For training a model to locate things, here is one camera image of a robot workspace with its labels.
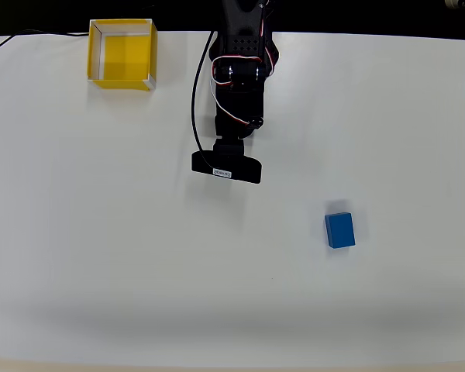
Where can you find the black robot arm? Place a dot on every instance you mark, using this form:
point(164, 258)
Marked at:
point(240, 23)

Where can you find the blue block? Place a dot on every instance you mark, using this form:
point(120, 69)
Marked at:
point(340, 230)

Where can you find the yellow cardboard box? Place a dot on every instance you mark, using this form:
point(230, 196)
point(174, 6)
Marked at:
point(128, 58)

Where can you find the black gripper camera mount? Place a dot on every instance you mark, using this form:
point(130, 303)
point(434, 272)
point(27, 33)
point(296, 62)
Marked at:
point(232, 166)

